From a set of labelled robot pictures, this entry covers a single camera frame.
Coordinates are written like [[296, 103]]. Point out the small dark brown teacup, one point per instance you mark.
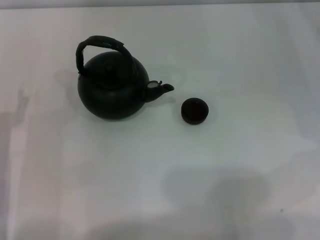
[[195, 110]]

